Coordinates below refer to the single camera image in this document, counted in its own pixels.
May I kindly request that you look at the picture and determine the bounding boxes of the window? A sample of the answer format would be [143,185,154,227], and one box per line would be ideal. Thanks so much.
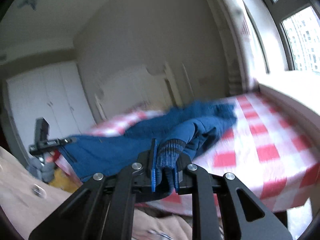
[263,0,319,74]

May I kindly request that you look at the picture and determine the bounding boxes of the pink white checkered quilt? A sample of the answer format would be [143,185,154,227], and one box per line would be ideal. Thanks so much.
[58,93,319,215]

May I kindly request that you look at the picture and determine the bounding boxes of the blue puffer jacket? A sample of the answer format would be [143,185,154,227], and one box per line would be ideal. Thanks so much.
[59,101,237,200]

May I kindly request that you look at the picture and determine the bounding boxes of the striped curtain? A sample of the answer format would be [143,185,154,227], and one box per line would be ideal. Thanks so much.
[206,0,266,96]

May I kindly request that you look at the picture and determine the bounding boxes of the red garment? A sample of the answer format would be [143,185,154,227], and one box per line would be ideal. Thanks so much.
[44,150,61,165]

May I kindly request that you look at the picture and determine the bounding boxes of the yellow floral bed sheet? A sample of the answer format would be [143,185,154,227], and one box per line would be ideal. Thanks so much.
[49,168,82,193]

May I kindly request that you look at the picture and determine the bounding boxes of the white wardrobe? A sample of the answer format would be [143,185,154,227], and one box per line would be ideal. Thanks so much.
[6,61,96,154]

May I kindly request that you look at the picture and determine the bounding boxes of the white wooden headboard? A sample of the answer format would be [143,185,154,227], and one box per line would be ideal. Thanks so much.
[93,61,195,123]

